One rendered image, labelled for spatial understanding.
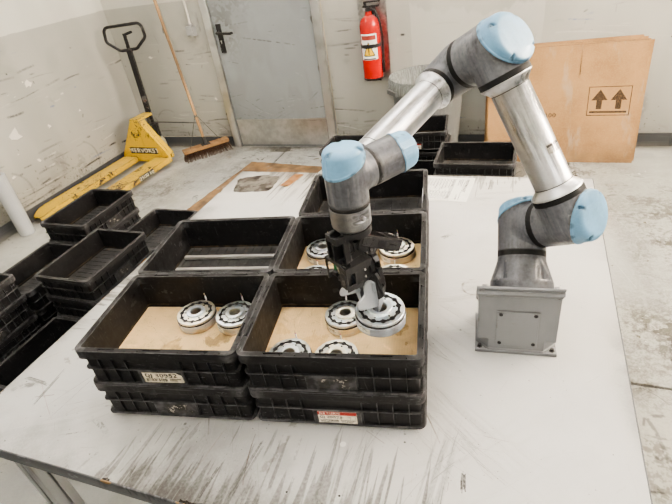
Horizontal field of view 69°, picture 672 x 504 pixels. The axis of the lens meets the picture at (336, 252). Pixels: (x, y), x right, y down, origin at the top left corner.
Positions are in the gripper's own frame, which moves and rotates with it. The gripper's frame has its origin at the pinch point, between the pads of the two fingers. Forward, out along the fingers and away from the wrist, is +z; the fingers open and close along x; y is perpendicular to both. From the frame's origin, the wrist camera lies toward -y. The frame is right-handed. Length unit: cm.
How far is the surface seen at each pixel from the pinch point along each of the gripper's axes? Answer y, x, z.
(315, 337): 7.1, -15.8, 16.5
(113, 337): 47, -48, 13
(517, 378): -27.5, 17.4, 29.6
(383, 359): 4.9, 9.1, 6.5
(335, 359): 12.0, 2.2, 6.7
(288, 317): 8.2, -27.0, 16.5
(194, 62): -111, -405, 20
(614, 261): -182, -37, 101
